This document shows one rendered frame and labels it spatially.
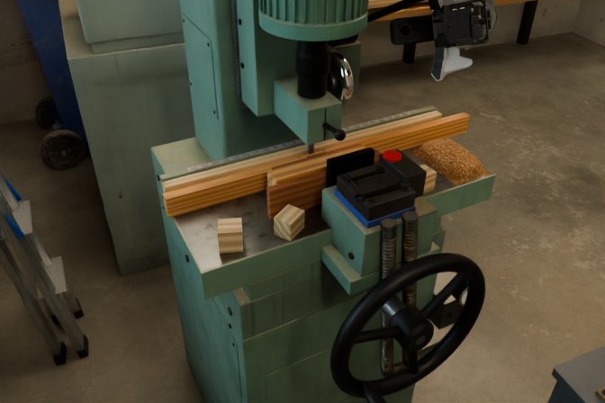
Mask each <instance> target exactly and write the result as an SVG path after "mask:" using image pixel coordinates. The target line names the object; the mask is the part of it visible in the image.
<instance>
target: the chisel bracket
mask: <svg viewBox="0 0 605 403"><path fill-rule="evenodd" d="M274 113H275V115H276V116H277V117H278V118H279V119H281V120H282V121H283V122H284V123H285V124H286V125H287V126H288V127H289V128H290V129H291V130H292V131H293V132H294V133H295V134H296V135H297V136H298V137H299V138H300V139H301V140H302V141H303V142H304V143H305V144H306V145H311V144H315V143H319V142H322V141H326V140H330V139H334V134H333V133H331V132H330V131H329V130H327V129H325V128H324V127H323V126H322V124H323V123H324V122H327V123H328V124H330V125H331V126H333V127H334V128H336V129H337V130H339V129H341V118H342V102H341V101H340V100H339V99H337V98H336V97H335V96H333V95H332V94H331V93H329V92H328V91H326V94H325V95H324V96H323V97H321V98H317V99H308V98H303V97H301V96H300V95H298V93H297V76H292V77H287V78H283V79H278V80H275V81H274Z"/></svg>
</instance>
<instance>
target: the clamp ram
mask: <svg viewBox="0 0 605 403"><path fill-rule="evenodd" d="M374 160H375V151H374V150H373V149H372V148H364V149H361V150H358V151H354V152H351V153H347V154H345V155H341V156H337V157H332V158H328V159H327V167H326V188H329V187H331V186H334V185H337V177H338V175H342V174H344V173H348V172H351V171H355V170H357V169H360V168H364V167H367V166H372V165H373V164H374Z"/></svg>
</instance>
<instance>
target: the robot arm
mask: <svg viewBox="0 0 605 403"><path fill-rule="evenodd" d="M429 7H430V9H431V10H432V12H431V14H424V15H416V16H410V17H402V18H396V19H393V20H391V21H390V33H391V42H392V44H393V45H402V44H410V43H422V42H426V41H435V46H436V48H435V58H434V62H433V68H432V71H431V75H432V76H433V77H434V78H435V80H436V81H441V80H443V78H444V76H445V75H447V74H450V73H453V72H456V71H459V70H462V69H466V68H469V67H470V66H472V64H473V61H472V60H471V59H470V58H465V57H461V56H460V50H459V48H465V50H468V49H470V46H472V45H476V44H483V43H486V42H487V41H489V35H490V34H491V33H492V31H493V29H494V27H495V25H496V22H497V11H496V8H495V6H494V0H429ZM456 47H457V48H456Z"/></svg>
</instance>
